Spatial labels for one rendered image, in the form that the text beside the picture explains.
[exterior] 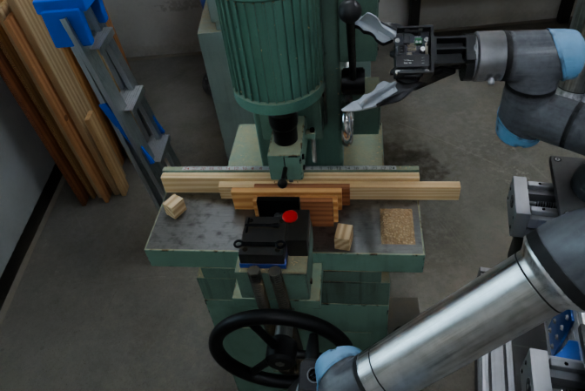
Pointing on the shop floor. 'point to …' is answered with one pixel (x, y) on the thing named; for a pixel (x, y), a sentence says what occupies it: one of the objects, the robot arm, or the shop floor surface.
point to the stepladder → (55, 16)
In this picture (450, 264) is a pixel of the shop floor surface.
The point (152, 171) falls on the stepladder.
